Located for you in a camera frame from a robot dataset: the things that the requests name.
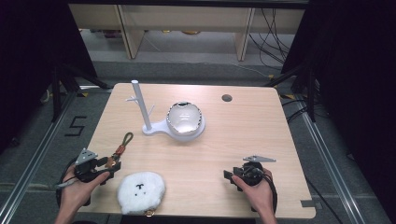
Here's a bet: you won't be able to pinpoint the white floor cable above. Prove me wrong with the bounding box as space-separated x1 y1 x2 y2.
231 63 271 79

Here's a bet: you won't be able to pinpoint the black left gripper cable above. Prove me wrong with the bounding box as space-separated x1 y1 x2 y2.
55 157 92 207

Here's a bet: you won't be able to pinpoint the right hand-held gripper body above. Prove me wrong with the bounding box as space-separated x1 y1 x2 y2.
233 155 277 188

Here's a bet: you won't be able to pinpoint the black metal stand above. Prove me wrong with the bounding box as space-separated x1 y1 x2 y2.
50 63 114 123
263 63 318 123

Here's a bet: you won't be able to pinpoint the white fluffy pouch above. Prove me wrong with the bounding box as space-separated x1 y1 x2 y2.
116 171 167 217

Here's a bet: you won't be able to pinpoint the thin black floor cable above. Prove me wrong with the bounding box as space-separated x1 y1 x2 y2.
303 175 345 224

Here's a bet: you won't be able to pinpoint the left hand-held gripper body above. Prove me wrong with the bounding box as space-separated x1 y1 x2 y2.
74 147 110 184

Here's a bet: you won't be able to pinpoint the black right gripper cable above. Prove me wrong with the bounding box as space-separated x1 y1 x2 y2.
250 167 279 215

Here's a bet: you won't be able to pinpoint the grey cable plug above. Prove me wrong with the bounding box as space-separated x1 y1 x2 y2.
55 179 78 189

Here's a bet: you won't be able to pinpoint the hanging black cables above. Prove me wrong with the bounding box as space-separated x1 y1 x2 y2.
247 7 296 70

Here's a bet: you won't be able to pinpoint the light wooden desk frame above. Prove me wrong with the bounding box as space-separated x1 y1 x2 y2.
68 3 306 63

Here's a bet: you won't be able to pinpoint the aluminium floor rail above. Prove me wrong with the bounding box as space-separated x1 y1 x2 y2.
0 89 78 224
297 102 367 224

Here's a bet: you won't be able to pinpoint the person's right hand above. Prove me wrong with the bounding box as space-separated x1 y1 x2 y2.
231 169 277 215

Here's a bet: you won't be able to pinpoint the person's left hand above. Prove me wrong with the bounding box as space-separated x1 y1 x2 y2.
60 164 111 209

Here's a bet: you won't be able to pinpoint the black floor cables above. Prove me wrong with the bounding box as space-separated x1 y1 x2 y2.
280 97 328 124

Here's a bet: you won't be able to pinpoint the black curtain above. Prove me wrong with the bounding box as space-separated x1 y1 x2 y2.
281 0 396 222
0 0 98 153

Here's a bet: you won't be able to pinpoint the white branched holder stand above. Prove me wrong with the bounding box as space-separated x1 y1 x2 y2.
125 79 206 144

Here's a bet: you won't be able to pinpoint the grey tape strip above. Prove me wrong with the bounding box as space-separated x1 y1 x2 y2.
300 199 324 210

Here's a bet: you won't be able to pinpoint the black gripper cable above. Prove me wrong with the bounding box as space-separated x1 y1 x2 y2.
250 167 279 215
55 157 92 207

